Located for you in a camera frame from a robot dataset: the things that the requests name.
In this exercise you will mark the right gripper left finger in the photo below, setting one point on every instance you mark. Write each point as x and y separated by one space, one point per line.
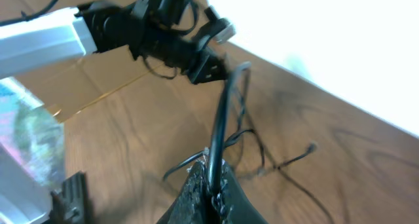
190 205

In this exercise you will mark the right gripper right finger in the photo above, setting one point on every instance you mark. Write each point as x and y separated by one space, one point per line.
229 202

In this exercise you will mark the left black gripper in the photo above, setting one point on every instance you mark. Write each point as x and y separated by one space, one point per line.
209 67

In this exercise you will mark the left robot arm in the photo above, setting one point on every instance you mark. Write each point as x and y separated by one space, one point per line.
176 32

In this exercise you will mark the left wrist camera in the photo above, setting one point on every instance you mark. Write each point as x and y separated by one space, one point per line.
221 29

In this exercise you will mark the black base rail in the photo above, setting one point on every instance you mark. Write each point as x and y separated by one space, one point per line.
70 203

